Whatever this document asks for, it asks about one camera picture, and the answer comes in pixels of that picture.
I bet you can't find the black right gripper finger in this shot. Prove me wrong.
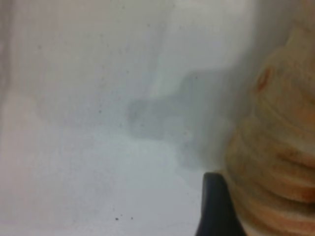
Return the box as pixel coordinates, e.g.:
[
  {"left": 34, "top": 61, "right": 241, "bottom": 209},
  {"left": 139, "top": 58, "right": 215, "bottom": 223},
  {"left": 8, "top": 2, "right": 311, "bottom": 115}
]
[{"left": 195, "top": 172, "right": 248, "bottom": 236}]

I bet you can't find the ridged golden bread loaf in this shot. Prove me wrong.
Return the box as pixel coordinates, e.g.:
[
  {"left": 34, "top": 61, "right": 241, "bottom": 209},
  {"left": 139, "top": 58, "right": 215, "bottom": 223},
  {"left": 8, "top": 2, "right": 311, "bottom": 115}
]
[{"left": 225, "top": 22, "right": 315, "bottom": 236}]

